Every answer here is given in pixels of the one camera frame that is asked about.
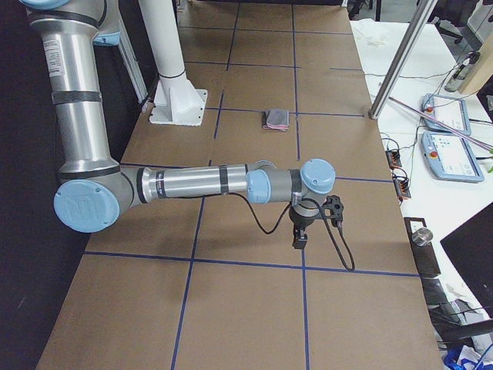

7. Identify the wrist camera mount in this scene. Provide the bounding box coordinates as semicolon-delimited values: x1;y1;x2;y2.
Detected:
322;195;344;230

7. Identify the lower teach pendant tablet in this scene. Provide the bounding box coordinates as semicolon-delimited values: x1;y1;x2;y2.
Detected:
421;131;485;183

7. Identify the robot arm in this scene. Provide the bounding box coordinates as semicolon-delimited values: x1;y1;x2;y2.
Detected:
25;1;343;249

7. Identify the upper teach pendant tablet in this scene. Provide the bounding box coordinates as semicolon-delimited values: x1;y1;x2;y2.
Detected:
421;93;471;136

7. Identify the black monitor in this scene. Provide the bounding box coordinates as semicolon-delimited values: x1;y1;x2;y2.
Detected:
441;206;492;315

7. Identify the white camera mast pole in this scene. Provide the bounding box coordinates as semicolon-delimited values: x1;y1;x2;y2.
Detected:
139;0;208;126

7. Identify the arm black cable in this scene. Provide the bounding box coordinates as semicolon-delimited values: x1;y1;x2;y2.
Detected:
230;192;355;271

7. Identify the silver metal cup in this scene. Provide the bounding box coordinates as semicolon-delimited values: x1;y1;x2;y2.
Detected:
411;227;434;247

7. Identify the orange terminal block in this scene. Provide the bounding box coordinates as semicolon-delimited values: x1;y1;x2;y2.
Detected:
392;175;411;201
385;149;401;170

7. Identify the aluminium frame post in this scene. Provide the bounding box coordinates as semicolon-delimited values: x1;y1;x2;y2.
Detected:
369;0;438;119

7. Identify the lower orange terminal block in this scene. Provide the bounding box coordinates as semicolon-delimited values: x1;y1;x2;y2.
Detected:
392;175;411;201

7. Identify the black flat tray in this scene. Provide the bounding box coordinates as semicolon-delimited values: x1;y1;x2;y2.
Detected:
404;217;441;278

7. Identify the pink microfiber towel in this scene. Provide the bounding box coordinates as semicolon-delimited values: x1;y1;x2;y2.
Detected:
263;109;290;132

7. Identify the teach pendant tablet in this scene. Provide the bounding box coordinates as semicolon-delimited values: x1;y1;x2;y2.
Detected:
421;93;471;136
421;131;485;183

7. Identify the upper orange terminal block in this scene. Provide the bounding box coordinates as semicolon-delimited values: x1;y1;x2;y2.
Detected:
385;149;401;170

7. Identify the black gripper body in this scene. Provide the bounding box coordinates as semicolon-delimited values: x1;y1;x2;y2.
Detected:
289;207;320;250

